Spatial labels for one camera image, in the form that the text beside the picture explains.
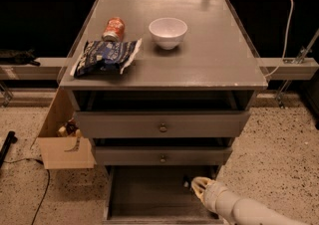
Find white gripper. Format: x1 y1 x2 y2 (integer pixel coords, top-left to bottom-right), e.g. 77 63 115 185
190 176 227 214

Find dark rxbar blueberry bar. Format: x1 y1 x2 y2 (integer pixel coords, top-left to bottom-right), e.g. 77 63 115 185
182 176 191 189

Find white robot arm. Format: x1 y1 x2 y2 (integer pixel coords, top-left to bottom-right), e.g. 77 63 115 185
191 176 307 225

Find grey bottom drawer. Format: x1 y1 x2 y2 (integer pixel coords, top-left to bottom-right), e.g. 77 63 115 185
103 165 223 225

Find grey drawer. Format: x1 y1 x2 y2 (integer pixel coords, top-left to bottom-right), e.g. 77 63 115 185
95 146 232 166
74 112 250 138
103 165 223 225

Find grey drawer cabinet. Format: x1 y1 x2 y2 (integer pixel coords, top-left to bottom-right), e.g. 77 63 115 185
60 0 267 156

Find grey middle drawer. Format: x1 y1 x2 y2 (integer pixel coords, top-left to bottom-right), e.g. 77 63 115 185
95 146 232 166

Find grey top drawer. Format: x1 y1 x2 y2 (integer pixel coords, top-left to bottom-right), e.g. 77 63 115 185
74 112 250 138

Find snack items in box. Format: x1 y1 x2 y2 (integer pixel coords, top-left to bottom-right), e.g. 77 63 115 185
57 118 82 137

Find cardboard box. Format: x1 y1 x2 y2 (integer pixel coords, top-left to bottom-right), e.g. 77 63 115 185
37 89 95 169

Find white ceramic bowl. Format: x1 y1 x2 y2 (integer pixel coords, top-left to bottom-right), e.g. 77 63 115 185
149 18 187 50

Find blue chip bag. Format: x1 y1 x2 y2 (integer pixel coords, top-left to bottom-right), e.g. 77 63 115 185
70 39 142 78

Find orange soda can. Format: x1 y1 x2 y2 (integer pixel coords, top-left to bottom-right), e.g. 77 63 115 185
102 17 125 42

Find black pole on floor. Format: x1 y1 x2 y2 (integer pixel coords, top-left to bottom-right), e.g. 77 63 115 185
0 130 17 168

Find metal bracket strut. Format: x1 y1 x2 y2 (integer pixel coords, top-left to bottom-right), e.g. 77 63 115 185
275 28 319 109

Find black floor cable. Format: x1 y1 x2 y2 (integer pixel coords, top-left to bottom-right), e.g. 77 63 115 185
3 157 51 225

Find metal frame rail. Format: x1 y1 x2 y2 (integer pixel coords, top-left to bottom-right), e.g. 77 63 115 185
0 58 68 81

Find white cable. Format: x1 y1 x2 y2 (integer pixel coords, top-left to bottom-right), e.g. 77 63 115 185
264 0 295 79

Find black object on rail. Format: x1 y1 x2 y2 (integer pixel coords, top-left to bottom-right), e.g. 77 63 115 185
0 49 40 67

